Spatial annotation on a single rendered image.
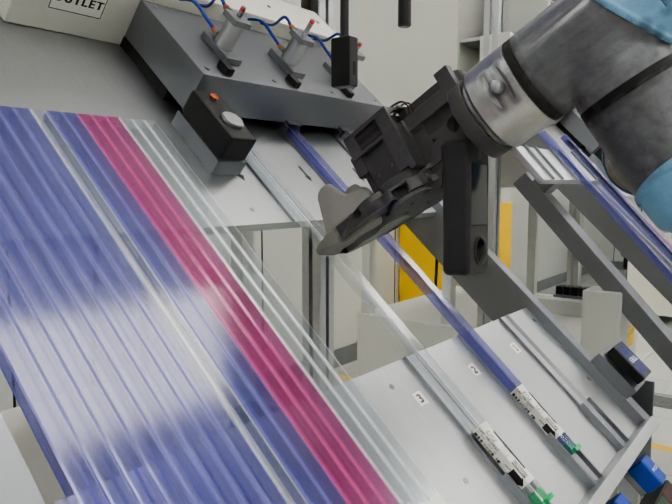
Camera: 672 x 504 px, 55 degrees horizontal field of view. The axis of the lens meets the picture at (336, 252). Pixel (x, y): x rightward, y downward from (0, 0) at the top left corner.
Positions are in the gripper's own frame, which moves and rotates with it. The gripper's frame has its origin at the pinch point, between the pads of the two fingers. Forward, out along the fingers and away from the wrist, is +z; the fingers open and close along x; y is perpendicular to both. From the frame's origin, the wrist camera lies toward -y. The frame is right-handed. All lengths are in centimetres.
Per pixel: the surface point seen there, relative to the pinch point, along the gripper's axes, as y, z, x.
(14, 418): 9, 73, 0
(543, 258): 39, 179, -565
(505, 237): 42, 114, -337
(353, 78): 11.9, -11.8, 2.0
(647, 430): -30.7, -9.5, -25.5
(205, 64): 23.5, 1.2, 4.4
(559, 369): -20.7, -4.5, -24.1
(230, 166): 12.1, 3.1, 5.5
